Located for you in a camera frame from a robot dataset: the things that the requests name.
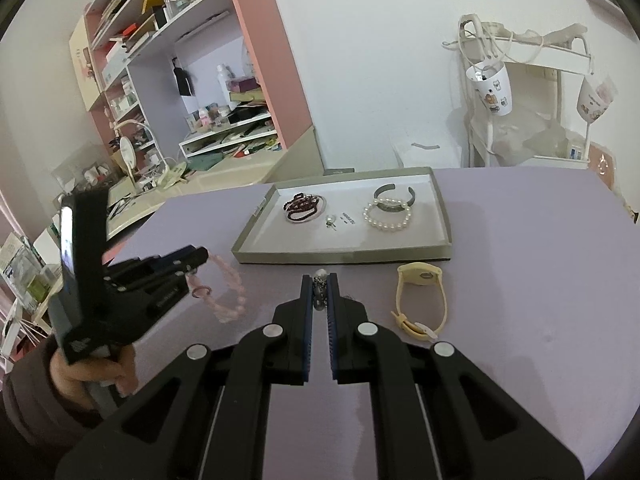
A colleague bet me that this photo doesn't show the white power strip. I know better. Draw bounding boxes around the white power strip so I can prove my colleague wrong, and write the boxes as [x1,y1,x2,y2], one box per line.
[460,14,543,46]

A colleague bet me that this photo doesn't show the pink bead bracelet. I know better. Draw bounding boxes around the pink bead bracelet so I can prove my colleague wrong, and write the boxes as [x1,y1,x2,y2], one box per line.
[192,255,247,323]

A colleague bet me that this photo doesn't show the purple tablecloth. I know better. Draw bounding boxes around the purple tablecloth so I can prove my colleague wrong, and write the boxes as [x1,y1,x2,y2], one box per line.
[102,166,640,480]

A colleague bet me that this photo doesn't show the round white mirror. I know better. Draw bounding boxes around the round white mirror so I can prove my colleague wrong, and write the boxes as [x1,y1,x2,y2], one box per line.
[119,137,137,191]

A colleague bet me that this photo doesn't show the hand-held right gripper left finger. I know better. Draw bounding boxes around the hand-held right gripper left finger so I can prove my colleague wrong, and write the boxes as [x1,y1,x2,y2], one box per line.
[54,274,315,480]

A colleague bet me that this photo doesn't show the dark red bead bracelet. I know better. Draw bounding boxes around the dark red bead bracelet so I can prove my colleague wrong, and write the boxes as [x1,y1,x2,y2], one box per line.
[283,192,323,222]

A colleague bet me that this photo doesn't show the small pearl chain earrings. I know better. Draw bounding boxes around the small pearl chain earrings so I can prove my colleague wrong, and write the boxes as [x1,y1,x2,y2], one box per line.
[313,269,331,313]

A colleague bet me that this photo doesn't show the clear plastic bag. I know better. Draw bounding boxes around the clear plastic bag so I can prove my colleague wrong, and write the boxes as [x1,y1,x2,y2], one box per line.
[492,110,571,163]

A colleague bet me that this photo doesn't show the dark metal cuff bracelet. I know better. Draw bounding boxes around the dark metal cuff bracelet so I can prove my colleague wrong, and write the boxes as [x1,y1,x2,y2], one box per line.
[374,184,417,211]

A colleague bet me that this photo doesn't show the dark green cloth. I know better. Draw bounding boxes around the dark green cloth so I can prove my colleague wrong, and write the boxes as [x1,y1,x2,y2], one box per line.
[187,152,223,171]

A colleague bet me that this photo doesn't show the grey-green shallow tray box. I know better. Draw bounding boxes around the grey-green shallow tray box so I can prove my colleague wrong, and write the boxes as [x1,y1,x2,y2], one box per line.
[231,166,452,265]

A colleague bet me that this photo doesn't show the beige desk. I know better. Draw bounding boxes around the beige desk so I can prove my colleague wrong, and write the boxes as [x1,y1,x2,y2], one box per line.
[102,127,321,241]

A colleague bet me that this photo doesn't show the white metal rack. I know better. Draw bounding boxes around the white metal rack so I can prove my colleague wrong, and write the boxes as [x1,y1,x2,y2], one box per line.
[442,14,596,170]

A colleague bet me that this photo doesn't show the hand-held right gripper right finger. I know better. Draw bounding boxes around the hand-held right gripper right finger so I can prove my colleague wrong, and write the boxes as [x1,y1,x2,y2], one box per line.
[326,274,584,480]

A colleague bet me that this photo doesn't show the person's left hand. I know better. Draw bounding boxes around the person's left hand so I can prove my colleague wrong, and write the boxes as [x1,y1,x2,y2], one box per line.
[50,342,137,414]

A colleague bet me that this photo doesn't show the printed white cup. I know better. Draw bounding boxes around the printed white cup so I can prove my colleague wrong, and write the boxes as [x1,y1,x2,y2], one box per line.
[466,61,516,117]
[576,77,618,122]

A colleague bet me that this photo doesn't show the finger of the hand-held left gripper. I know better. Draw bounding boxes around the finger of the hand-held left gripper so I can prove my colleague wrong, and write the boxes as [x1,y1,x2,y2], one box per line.
[106,273,191,332]
[102,245,210,282]

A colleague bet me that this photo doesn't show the pink and white shelving unit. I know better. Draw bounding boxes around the pink and white shelving unit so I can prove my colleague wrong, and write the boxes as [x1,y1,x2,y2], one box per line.
[67,0,316,161]

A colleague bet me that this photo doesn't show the pale yellow wristwatch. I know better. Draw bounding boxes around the pale yellow wristwatch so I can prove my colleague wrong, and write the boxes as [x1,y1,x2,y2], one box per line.
[391,263,447,342]

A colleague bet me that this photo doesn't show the white pearl bracelet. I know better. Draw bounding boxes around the white pearl bracelet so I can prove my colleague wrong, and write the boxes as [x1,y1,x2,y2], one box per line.
[362,200,412,232]

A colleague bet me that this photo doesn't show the person's left forearm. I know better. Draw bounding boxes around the person's left forearm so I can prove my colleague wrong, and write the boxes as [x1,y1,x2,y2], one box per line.
[0,340,106,480]

